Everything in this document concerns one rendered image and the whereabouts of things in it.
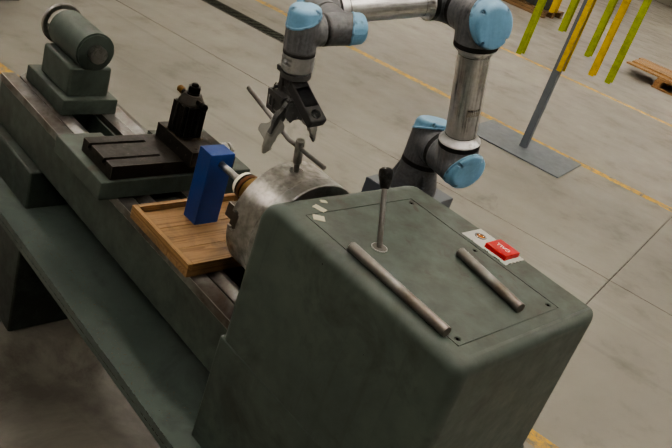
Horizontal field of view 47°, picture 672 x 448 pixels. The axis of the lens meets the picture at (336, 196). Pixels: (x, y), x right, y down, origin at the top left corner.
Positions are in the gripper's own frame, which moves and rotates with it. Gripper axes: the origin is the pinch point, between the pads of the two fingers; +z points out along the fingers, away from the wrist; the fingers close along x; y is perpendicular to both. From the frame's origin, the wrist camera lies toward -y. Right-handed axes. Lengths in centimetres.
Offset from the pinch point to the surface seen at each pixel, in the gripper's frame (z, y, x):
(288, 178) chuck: 4.4, -5.2, 3.4
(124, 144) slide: 29, 60, 14
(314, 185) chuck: 4.0, -10.7, -0.2
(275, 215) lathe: 0.7, -20.6, 18.2
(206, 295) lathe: 38.0, -0.7, 20.4
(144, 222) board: 35, 30, 22
